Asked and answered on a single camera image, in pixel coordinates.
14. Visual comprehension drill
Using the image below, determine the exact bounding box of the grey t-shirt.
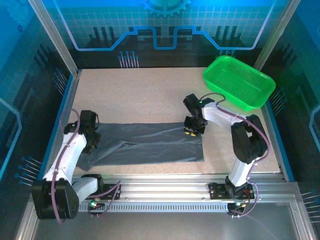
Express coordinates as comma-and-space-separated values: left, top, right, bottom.
77, 121, 205, 171

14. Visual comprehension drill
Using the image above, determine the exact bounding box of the green plastic basket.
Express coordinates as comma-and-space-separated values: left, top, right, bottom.
202, 55, 277, 112

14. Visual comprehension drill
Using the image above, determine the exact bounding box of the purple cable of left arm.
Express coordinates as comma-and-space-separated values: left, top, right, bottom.
51, 108, 122, 225

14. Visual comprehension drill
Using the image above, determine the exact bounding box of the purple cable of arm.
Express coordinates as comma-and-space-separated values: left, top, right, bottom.
204, 92, 272, 217
51, 108, 122, 225

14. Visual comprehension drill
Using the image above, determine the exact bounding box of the aluminium mounting rail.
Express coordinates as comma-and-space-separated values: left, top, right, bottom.
72, 173, 301, 203

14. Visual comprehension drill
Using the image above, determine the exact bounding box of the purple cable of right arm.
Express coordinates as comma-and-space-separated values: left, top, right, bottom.
204, 92, 272, 217

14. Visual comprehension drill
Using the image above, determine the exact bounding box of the slotted grey cable duct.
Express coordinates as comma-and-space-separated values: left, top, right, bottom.
78, 201, 230, 213

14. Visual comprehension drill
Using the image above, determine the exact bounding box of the aluminium frame post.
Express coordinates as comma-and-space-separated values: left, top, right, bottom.
27, 0, 82, 76
253, 0, 301, 72

